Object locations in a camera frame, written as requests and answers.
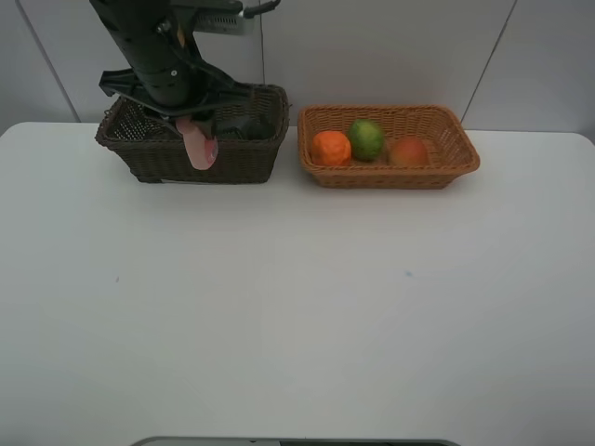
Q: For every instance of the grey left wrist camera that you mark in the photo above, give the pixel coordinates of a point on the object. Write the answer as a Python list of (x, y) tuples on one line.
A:
[(222, 17)]

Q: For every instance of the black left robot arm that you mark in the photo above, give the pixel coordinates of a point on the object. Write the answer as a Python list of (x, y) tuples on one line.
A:
[(152, 35)]

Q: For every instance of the orange tangerine fruit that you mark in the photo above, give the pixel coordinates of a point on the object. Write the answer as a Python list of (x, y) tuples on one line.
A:
[(330, 148)]

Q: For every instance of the pink bottle white cap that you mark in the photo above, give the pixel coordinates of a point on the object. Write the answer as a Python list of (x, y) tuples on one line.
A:
[(202, 151)]

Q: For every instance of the red orange peach fruit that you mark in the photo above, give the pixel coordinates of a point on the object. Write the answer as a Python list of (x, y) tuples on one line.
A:
[(408, 152)]

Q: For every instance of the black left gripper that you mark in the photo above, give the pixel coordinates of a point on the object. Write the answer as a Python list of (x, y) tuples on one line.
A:
[(198, 89)]

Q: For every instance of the light orange wicker basket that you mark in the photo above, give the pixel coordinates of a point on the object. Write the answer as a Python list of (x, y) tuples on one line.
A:
[(451, 153)]

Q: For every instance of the dark green pump bottle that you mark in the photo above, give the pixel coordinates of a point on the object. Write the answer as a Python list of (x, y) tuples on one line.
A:
[(245, 128)]

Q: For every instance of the green lime fruit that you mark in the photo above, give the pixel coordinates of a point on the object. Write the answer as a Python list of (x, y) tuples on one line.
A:
[(366, 139)]

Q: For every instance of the dark brown wicker basket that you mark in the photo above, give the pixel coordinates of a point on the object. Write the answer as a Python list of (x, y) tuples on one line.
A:
[(155, 160)]

